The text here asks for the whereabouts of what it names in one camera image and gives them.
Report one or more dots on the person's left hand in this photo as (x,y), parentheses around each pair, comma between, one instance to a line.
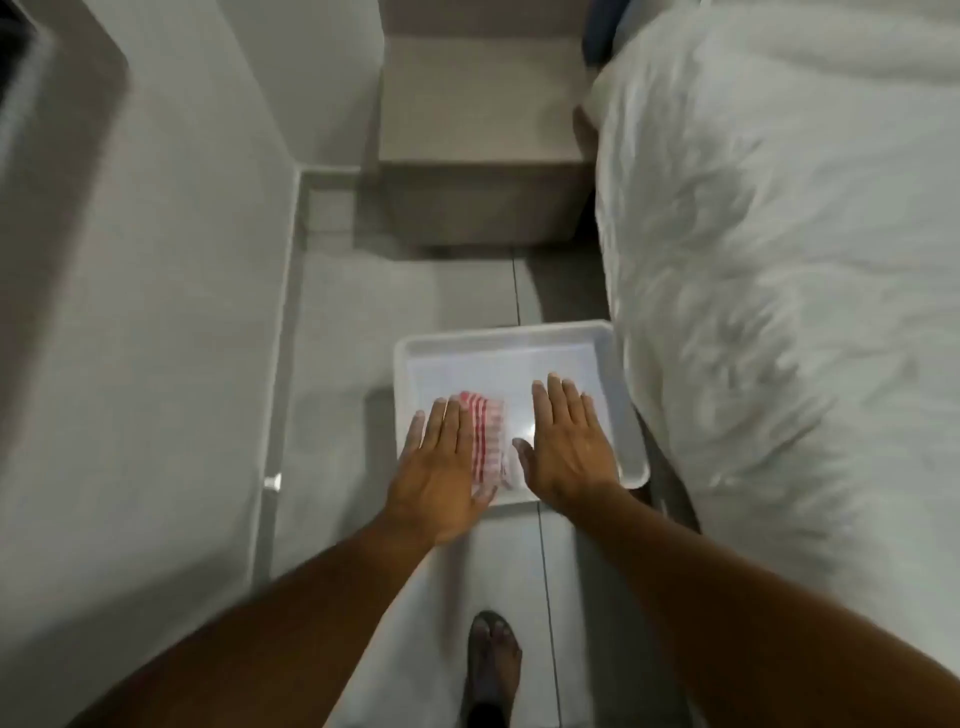
(439,487)

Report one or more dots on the person's right middle finger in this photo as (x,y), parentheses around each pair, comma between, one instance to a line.
(558,403)

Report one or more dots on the person's foot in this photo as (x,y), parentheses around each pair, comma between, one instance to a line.
(491,667)

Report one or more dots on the person's right hand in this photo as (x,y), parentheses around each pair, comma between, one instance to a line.
(570,457)

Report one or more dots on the person's left thumb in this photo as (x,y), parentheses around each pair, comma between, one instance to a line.
(486,495)

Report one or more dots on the person's right thumb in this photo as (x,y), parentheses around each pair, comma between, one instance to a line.
(524,459)

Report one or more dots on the small metal door stop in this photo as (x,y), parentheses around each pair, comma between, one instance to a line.
(272,482)

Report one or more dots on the white duvet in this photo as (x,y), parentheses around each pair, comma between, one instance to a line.
(787,262)

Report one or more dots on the person's left middle finger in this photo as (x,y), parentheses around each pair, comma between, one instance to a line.
(452,426)

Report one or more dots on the blue pillow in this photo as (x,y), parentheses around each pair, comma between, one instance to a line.
(604,26)

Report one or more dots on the grey bedside cabinet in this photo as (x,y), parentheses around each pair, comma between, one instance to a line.
(480,135)

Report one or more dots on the white plastic tray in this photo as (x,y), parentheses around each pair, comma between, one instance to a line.
(480,360)

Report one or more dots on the person's left forearm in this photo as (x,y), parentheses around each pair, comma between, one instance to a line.
(285,637)

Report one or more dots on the person's right little finger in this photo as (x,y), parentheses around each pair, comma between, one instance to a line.
(592,418)

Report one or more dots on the person's right forearm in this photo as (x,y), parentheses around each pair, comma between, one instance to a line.
(742,630)

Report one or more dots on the person's left little finger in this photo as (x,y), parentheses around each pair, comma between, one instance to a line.
(413,436)

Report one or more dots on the red striped white cloth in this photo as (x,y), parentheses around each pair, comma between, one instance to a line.
(491,435)

